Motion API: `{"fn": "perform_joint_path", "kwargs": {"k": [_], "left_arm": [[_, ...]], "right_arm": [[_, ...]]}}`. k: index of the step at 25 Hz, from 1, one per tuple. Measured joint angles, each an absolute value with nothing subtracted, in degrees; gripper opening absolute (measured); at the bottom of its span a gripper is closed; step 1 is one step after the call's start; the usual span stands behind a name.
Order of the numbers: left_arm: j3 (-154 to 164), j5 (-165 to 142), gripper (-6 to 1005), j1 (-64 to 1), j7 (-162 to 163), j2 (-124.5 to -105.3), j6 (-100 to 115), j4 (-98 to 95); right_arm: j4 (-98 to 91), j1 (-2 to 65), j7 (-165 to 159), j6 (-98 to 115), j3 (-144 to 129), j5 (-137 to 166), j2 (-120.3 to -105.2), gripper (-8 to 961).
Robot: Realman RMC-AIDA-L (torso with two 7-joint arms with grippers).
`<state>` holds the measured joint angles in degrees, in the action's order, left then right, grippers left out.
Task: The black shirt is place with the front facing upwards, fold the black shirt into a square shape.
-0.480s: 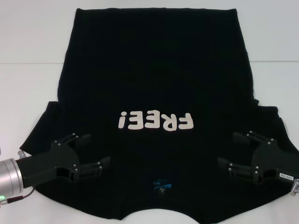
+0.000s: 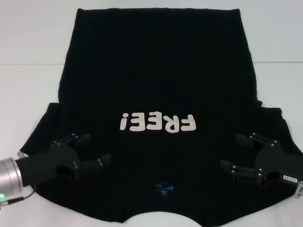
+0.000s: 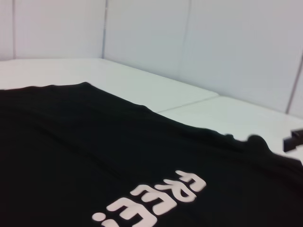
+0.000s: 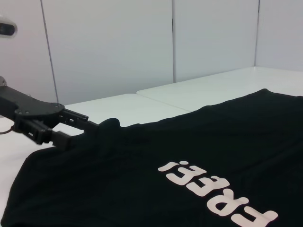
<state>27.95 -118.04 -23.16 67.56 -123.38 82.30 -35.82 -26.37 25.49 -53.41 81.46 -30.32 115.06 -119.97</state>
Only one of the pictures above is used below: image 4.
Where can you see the black t-shirt with FREE print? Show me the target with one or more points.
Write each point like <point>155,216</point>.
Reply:
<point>142,179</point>

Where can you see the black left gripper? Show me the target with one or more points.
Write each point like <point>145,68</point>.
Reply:
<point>30,106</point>

